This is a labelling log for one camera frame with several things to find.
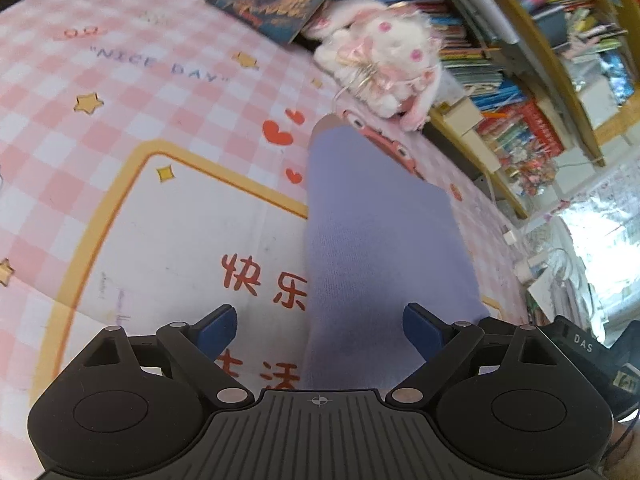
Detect white cardboard boxes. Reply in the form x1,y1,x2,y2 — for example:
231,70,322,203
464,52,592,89
436,96,502,172

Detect pink checked table mat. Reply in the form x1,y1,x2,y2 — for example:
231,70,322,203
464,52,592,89
0,0,532,461

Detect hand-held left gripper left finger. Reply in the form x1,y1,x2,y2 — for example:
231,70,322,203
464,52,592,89
75,304,256,407

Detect row of colourful books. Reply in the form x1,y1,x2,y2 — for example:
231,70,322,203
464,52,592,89
330,0,632,202

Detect wooden bookshelf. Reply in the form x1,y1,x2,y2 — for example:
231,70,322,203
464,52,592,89
420,0,640,221

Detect white pink plush bunny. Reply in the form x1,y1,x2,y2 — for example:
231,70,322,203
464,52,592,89
302,0,447,133

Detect stack of books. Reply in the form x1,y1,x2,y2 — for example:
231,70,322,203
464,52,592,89
525,265,601,333

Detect grey laptop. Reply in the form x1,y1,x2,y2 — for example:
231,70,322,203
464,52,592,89
429,0,522,47

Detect small white bottle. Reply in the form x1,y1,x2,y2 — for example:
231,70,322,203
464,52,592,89
515,254,549,284

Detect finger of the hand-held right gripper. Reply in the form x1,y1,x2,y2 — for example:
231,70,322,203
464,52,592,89
477,316,543,335

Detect purple and brown sweater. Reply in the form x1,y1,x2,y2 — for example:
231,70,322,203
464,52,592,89
300,115,493,392

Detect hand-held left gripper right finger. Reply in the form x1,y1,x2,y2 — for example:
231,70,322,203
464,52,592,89
385,302,568,407

